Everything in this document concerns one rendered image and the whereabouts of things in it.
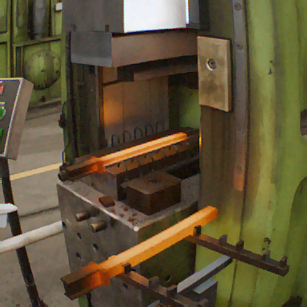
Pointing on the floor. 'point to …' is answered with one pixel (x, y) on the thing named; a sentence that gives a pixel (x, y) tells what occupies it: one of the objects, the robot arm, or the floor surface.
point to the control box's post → (17, 231)
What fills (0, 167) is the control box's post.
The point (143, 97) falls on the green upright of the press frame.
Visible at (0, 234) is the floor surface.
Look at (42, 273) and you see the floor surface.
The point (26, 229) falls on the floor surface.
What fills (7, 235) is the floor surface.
